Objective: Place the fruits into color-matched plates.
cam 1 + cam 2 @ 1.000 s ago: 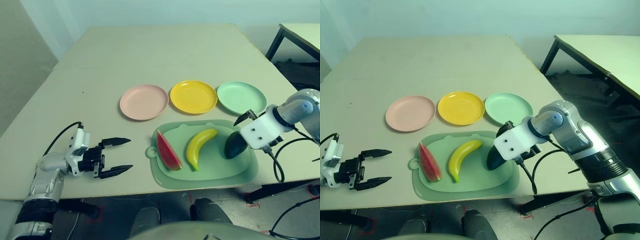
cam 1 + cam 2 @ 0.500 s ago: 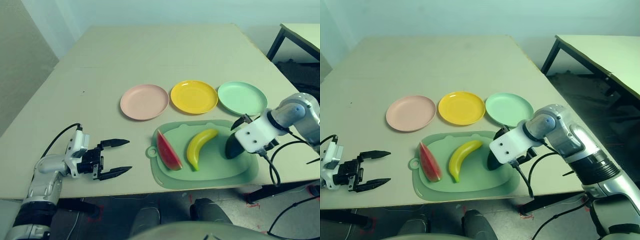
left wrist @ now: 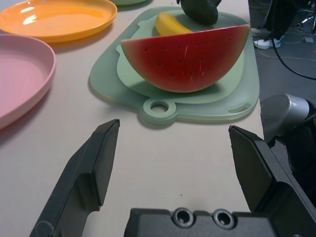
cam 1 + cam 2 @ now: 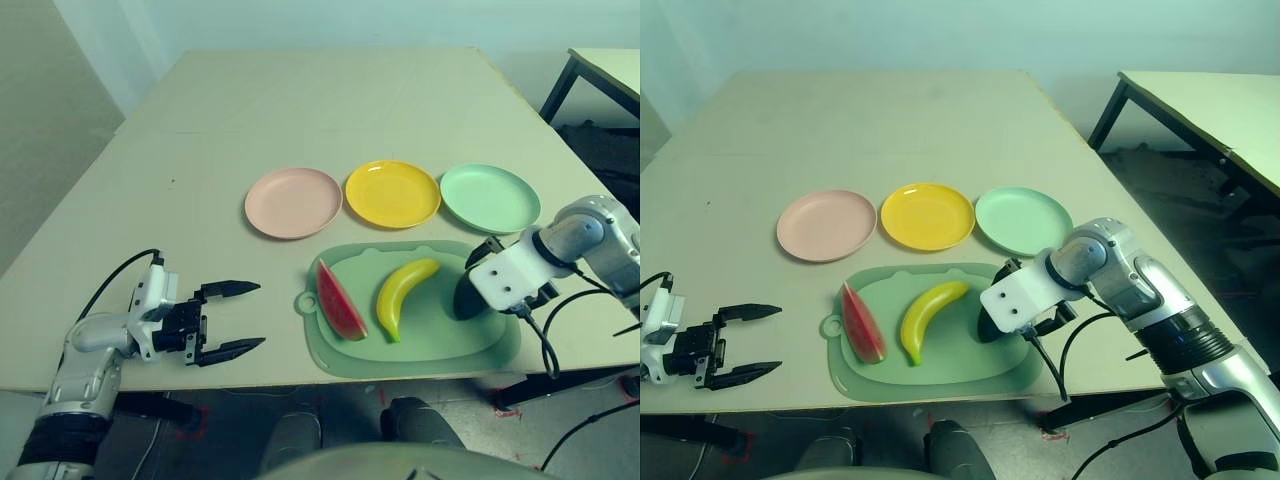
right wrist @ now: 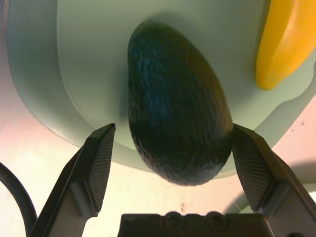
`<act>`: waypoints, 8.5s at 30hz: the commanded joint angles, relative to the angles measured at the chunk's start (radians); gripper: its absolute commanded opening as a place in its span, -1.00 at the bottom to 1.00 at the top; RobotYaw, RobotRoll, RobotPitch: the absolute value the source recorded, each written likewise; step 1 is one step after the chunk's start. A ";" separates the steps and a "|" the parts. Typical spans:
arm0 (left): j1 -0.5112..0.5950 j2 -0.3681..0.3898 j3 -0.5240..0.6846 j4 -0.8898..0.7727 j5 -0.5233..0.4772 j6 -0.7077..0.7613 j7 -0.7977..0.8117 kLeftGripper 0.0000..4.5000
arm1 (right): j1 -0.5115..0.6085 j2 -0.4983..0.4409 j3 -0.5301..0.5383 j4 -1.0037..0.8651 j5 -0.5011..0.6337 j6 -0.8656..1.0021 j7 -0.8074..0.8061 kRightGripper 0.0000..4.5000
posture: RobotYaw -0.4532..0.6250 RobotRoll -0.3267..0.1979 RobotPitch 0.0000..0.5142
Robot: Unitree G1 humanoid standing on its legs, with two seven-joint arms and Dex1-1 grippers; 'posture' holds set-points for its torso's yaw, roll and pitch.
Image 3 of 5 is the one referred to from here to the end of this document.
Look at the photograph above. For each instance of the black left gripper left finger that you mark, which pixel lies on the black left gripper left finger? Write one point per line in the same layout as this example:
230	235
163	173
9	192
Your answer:
84	172

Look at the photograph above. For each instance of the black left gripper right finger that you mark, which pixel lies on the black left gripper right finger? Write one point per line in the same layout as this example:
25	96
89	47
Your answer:
261	172

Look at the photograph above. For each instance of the toy watermelon slice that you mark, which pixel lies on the toy watermelon slice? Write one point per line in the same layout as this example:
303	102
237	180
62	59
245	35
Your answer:
187	61

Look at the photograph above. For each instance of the toy yellow banana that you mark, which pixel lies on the toy yellow banana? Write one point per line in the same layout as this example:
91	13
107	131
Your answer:
169	26

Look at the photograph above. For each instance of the toy dark green avocado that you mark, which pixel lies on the toy dark green avocado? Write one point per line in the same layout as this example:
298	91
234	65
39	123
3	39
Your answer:
200	12

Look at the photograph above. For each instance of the large translucent green cutting board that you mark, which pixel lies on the large translucent green cutting board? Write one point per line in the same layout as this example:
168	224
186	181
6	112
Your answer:
106	69

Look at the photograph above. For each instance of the pink plastic plate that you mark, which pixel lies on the pink plastic plate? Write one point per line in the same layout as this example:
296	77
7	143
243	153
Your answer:
22	79

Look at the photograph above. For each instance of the white sneaker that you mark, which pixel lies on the white sneaker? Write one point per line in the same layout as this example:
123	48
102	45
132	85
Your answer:
258	30
266	44

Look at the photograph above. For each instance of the yellow orange plastic plate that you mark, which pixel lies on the yellow orange plastic plate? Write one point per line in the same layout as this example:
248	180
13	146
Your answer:
59	22

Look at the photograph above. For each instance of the person's black trouser legs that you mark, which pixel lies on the person's black trouser legs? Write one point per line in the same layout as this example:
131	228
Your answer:
276	14

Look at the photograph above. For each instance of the light green plastic plate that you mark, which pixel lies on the light green plastic plate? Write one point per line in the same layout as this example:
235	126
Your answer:
130	2

